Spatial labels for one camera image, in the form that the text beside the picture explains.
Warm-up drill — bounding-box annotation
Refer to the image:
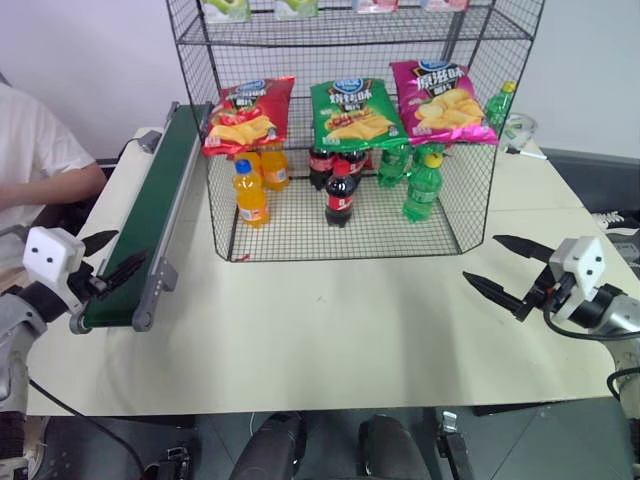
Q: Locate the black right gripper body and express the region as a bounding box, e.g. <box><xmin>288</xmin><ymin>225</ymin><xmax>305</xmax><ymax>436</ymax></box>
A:
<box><xmin>514</xmin><ymin>264</ymin><xmax>576</xmax><ymax>322</ymax></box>

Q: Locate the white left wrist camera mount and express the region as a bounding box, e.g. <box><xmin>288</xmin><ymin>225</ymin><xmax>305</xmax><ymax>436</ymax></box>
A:
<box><xmin>22</xmin><ymin>226</ymin><xmax>87</xmax><ymax>307</ymax></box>

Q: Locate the black wire rack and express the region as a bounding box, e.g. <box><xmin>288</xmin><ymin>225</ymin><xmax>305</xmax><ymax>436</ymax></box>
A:
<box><xmin>166</xmin><ymin>0</ymin><xmax>547</xmax><ymax>264</ymax></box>

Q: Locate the green soda bottle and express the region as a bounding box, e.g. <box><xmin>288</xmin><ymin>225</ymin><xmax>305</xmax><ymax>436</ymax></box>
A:
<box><xmin>402</xmin><ymin>152</ymin><xmax>447</xmax><ymax>224</ymax></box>
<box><xmin>376</xmin><ymin>144</ymin><xmax>414</xmax><ymax>189</ymax></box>
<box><xmin>484</xmin><ymin>80</ymin><xmax>518</xmax><ymax>142</ymax></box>

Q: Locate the green chips bag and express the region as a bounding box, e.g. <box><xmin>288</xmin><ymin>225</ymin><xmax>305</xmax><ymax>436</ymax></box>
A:
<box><xmin>309</xmin><ymin>77</ymin><xmax>411</xmax><ymax>154</ymax></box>

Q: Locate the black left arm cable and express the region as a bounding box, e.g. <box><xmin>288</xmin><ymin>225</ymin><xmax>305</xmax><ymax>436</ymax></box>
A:
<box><xmin>27</xmin><ymin>378</ymin><xmax>151</xmax><ymax>474</ymax></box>

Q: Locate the black bracket under table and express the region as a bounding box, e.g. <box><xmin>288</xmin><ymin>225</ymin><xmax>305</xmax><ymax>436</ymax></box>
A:
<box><xmin>433</xmin><ymin>409</ymin><xmax>477</xmax><ymax>480</ymax></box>
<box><xmin>143</xmin><ymin>446</ymin><xmax>202</xmax><ymax>480</ymax></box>

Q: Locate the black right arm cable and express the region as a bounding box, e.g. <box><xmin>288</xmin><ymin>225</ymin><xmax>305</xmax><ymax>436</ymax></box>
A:
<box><xmin>542</xmin><ymin>298</ymin><xmax>640</xmax><ymax>344</ymax></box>

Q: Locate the white marker pen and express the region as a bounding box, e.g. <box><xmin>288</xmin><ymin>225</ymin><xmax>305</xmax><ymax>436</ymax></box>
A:
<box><xmin>503</xmin><ymin>145</ymin><xmax>549</xmax><ymax>162</ymax></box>

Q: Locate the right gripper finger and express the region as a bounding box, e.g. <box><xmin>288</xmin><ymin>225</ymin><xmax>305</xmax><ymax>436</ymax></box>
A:
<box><xmin>491</xmin><ymin>234</ymin><xmax>557</xmax><ymax>263</ymax></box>
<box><xmin>461</xmin><ymin>270</ymin><xmax>532</xmax><ymax>316</ymax></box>

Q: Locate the pink snack packet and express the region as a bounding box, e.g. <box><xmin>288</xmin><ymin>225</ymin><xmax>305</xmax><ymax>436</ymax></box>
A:
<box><xmin>350</xmin><ymin>0</ymin><xmax>401</xmax><ymax>14</ymax></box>
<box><xmin>424</xmin><ymin>0</ymin><xmax>472</xmax><ymax>13</ymax></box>

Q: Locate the dark rounded shape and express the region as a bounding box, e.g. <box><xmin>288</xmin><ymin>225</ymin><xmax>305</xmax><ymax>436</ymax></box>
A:
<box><xmin>231</xmin><ymin>411</ymin><xmax>307</xmax><ymax>480</ymax></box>
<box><xmin>358</xmin><ymin>413</ymin><xmax>427</xmax><ymax>480</ymax></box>

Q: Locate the green snack packet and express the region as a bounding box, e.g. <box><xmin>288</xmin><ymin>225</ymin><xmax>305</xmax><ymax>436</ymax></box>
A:
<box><xmin>274</xmin><ymin>0</ymin><xmax>320</xmax><ymax>21</ymax></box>
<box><xmin>199</xmin><ymin>0</ymin><xmax>253</xmax><ymax>24</ymax></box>

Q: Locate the person in white shirt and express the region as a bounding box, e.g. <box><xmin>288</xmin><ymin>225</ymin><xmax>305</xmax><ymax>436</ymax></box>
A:
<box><xmin>0</xmin><ymin>73</ymin><xmax>109</xmax><ymax>274</ymax></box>

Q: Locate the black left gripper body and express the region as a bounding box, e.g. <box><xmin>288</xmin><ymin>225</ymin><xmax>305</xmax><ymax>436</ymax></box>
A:
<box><xmin>66</xmin><ymin>259</ymin><xmax>109</xmax><ymax>305</ymax></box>

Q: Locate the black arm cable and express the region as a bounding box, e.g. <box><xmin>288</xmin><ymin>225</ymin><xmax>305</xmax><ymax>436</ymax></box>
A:
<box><xmin>542</xmin><ymin>298</ymin><xmax>640</xmax><ymax>344</ymax></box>
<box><xmin>27</xmin><ymin>378</ymin><xmax>151</xmax><ymax>474</ymax></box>

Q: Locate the red chips bag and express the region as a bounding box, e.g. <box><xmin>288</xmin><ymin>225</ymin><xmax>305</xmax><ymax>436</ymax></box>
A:
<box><xmin>201</xmin><ymin>75</ymin><xmax>297</xmax><ymax>159</ymax></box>

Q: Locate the green conveyor belt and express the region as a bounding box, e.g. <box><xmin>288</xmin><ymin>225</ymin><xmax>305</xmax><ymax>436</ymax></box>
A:
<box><xmin>68</xmin><ymin>101</ymin><xmax>214</xmax><ymax>335</ymax></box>

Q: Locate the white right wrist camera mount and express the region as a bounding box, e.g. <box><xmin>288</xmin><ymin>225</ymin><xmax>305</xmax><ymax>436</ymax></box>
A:
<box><xmin>548</xmin><ymin>236</ymin><xmax>607</xmax><ymax>322</ymax></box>

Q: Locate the orange soda bottle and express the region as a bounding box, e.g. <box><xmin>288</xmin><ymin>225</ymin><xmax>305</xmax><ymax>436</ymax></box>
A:
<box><xmin>259</xmin><ymin>141</ymin><xmax>292</xmax><ymax>192</ymax></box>
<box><xmin>233</xmin><ymin>150</ymin><xmax>262</xmax><ymax>174</ymax></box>
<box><xmin>232</xmin><ymin>159</ymin><xmax>272</xmax><ymax>229</ymax></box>

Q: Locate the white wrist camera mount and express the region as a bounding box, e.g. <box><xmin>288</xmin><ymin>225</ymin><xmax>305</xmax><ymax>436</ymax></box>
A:
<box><xmin>22</xmin><ymin>226</ymin><xmax>87</xmax><ymax>307</ymax></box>
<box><xmin>548</xmin><ymin>236</ymin><xmax>607</xmax><ymax>322</ymax></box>

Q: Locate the magenta chips bag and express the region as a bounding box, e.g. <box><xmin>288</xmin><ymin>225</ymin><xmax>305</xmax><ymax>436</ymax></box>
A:
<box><xmin>389</xmin><ymin>59</ymin><xmax>502</xmax><ymax>147</ymax></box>

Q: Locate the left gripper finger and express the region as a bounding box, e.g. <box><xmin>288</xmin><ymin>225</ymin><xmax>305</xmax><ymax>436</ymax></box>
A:
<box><xmin>96</xmin><ymin>250</ymin><xmax>149</xmax><ymax>297</ymax></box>
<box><xmin>81</xmin><ymin>230</ymin><xmax>120</xmax><ymax>259</ymax></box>

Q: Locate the cola bottle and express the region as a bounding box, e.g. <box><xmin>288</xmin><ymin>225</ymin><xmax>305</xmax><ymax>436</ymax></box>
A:
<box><xmin>307</xmin><ymin>146</ymin><xmax>335</xmax><ymax>192</ymax></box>
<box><xmin>339</xmin><ymin>149</ymin><xmax>370</xmax><ymax>179</ymax></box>
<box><xmin>324</xmin><ymin>160</ymin><xmax>361</xmax><ymax>229</ymax></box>

